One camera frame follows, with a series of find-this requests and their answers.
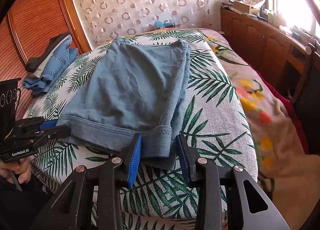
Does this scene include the grey-blue shorts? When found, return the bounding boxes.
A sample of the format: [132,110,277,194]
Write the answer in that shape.
[58,38,191,170]

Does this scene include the person's left hand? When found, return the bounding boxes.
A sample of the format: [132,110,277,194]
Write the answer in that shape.
[0,157,31,184]

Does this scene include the light grey folded garment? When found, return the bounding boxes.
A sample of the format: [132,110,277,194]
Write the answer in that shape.
[30,35,73,79]

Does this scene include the dark grey folded garment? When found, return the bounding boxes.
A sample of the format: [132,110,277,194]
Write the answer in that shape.
[25,31,70,73]

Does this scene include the blue folded jeans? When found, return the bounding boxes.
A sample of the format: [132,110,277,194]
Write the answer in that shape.
[22,36,78,98]

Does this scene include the floral pink blanket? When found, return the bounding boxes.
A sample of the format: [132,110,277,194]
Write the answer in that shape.
[93,27,320,230]

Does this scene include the brown wooden wardrobe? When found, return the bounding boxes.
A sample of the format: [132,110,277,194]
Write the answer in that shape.
[0,0,92,120]

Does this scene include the blue item behind bed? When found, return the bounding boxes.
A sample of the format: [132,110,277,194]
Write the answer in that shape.
[154,20,175,30]

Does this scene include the wooden sideboard cabinet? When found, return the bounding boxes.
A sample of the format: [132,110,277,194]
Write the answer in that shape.
[220,9,319,104]

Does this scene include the cardboard box on sideboard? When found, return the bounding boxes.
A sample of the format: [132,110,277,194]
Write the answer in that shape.
[233,1,260,15]

